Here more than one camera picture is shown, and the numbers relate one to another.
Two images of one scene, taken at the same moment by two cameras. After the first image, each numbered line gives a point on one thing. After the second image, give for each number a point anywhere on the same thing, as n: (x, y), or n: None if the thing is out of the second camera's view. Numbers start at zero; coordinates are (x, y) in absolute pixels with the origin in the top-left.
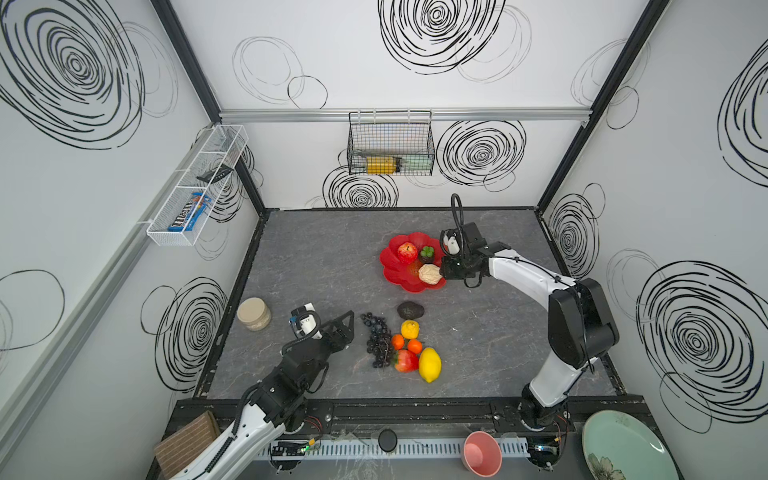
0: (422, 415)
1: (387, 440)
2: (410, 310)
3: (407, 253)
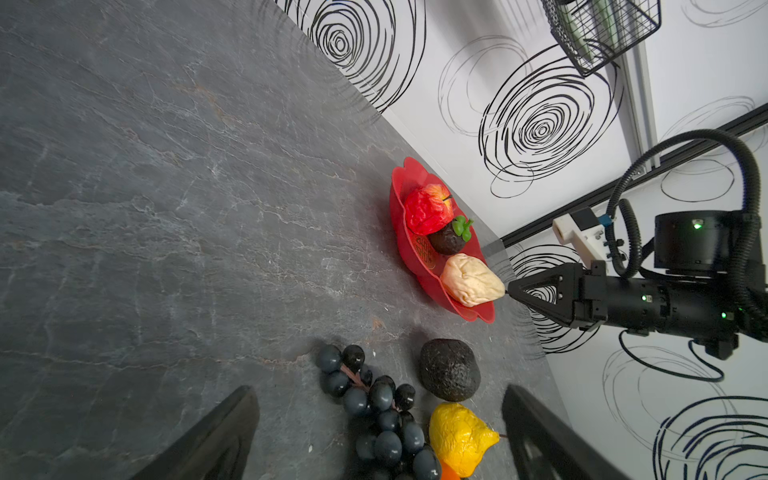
0: None
1: None
2: (449, 369)
3: (428, 208)
